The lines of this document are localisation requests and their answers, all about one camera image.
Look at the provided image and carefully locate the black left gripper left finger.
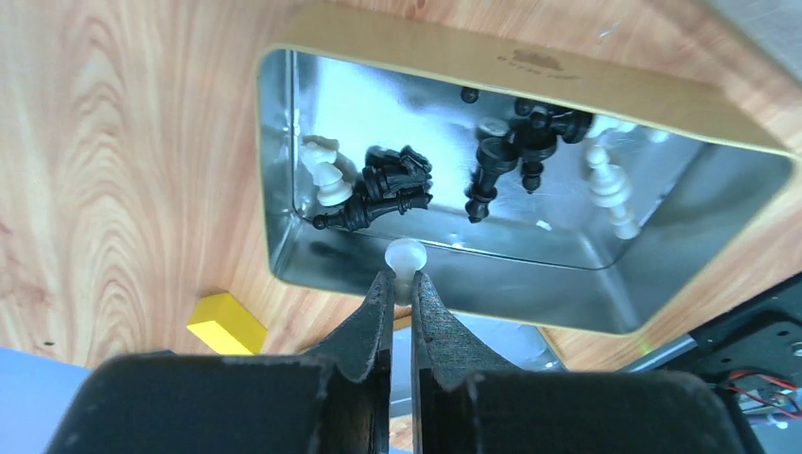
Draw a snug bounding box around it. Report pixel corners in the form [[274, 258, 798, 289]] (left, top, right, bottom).
[[47, 271, 394, 453]]

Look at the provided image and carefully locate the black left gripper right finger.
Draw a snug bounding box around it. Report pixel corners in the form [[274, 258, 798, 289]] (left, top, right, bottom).
[[410, 273, 761, 453]]

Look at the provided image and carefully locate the white pawn chess piece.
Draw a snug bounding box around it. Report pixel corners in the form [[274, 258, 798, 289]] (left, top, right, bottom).
[[384, 238, 427, 300]]

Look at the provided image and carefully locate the black bishop chess piece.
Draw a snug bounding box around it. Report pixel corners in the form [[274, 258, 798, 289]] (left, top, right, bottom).
[[312, 190, 432, 232]]

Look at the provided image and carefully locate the black chess piece lying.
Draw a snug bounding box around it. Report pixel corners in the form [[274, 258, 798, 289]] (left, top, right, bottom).
[[465, 137, 518, 223]]

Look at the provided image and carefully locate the silver tin lid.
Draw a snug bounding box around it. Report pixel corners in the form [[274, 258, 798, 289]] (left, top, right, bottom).
[[390, 313, 566, 417]]

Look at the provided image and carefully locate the yellow wooden block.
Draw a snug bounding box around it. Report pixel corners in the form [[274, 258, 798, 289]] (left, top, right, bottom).
[[186, 292, 267, 356]]

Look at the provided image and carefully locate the gold metal tin box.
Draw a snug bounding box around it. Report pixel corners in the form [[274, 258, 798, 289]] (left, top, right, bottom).
[[257, 3, 801, 335]]

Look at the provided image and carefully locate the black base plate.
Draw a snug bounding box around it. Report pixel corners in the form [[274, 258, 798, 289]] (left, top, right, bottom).
[[672, 274, 801, 419]]

